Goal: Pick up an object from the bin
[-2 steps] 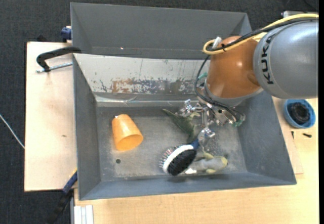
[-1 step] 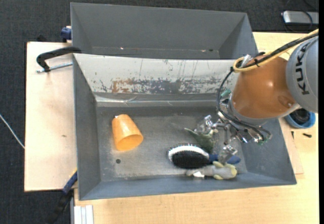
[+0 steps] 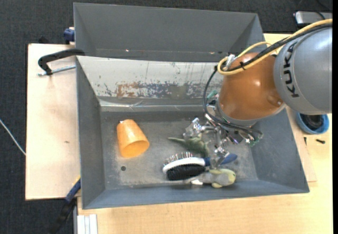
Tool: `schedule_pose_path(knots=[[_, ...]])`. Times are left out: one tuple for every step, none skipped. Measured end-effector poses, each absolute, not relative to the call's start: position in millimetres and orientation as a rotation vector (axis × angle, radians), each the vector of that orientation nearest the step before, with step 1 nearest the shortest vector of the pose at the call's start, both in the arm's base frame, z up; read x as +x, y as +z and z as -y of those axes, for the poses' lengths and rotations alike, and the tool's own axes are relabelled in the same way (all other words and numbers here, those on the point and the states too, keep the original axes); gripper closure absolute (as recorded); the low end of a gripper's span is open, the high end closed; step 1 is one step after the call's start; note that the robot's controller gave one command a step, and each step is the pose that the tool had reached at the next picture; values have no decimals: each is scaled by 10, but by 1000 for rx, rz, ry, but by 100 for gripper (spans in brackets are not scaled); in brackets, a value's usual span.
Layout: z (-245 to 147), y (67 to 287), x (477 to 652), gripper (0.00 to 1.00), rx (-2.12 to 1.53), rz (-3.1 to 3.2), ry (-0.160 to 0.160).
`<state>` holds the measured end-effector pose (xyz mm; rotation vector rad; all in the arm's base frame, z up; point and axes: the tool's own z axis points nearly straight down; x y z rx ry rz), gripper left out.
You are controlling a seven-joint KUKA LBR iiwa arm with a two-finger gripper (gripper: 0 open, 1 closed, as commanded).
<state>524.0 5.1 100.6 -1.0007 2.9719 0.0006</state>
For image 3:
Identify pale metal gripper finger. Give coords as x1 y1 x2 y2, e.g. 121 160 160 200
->
210 146 231 170
183 117 206 141

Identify green toy dinosaur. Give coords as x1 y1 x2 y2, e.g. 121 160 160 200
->
167 134 212 157

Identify grey and green plush toy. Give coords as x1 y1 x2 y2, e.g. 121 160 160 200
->
173 168 237 189

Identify white and blue hairbrush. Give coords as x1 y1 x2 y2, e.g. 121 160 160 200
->
162 150 238 182

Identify orange plastic cup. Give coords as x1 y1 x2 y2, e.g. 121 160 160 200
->
116 119 151 159

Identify blue round bowl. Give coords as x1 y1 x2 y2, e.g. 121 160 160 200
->
295 111 331 135

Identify grey metal bin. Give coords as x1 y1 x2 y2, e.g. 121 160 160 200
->
73 2 310 210

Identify pale wood board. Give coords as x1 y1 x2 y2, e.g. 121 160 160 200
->
25 43 81 201

